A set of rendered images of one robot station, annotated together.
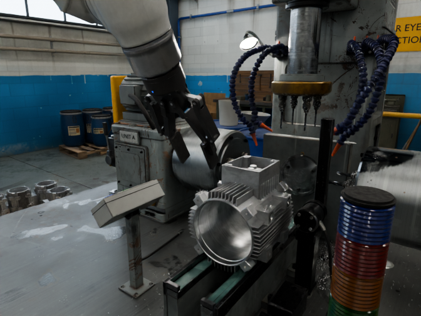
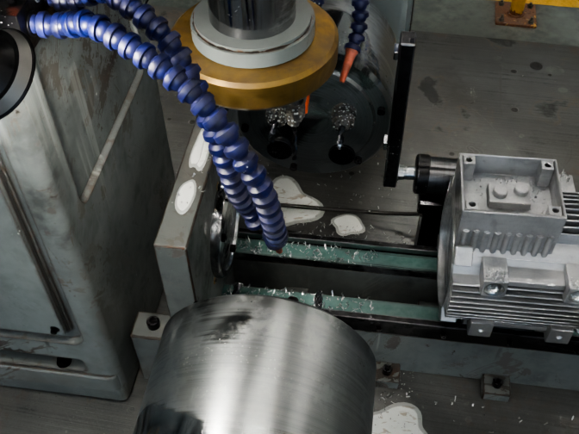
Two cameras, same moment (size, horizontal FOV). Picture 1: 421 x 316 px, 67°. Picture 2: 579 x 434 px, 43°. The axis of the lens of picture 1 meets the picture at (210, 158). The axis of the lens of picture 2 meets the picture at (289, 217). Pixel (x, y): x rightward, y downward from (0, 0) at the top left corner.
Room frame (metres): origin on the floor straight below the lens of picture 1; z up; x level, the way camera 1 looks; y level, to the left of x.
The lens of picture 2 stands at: (1.27, 0.32, 1.78)
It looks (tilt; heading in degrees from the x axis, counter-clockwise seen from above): 48 degrees down; 243
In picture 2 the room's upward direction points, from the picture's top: 1 degrees counter-clockwise
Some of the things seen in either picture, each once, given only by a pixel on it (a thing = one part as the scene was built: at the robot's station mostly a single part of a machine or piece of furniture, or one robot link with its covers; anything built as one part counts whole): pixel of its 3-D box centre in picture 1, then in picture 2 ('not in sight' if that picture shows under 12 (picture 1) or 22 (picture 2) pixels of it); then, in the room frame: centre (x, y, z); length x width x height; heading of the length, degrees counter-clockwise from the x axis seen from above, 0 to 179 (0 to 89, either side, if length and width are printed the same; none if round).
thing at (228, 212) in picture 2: (299, 175); (227, 225); (1.04, -0.31, 1.01); 0.15 x 0.02 x 0.15; 55
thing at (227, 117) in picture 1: (227, 112); not in sight; (3.17, -0.17, 0.99); 0.24 x 0.22 x 0.24; 52
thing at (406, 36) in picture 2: (322, 167); (399, 115); (0.78, -0.29, 1.12); 0.04 x 0.03 x 0.26; 145
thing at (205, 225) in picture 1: (242, 216); (520, 254); (0.72, -0.08, 1.01); 0.20 x 0.19 x 0.19; 146
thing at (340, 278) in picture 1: (356, 281); not in sight; (0.35, -0.19, 1.10); 0.06 x 0.06 x 0.04
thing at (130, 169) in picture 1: (157, 162); not in sight; (1.31, 0.23, 0.99); 0.35 x 0.31 x 0.37; 55
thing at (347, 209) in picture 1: (364, 216); not in sight; (0.35, -0.19, 1.19); 0.06 x 0.06 x 0.04
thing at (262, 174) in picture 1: (250, 176); (504, 204); (0.75, -0.10, 1.11); 0.12 x 0.11 x 0.07; 146
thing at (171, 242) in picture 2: (305, 182); (186, 240); (1.10, -0.35, 0.97); 0.30 x 0.11 x 0.34; 55
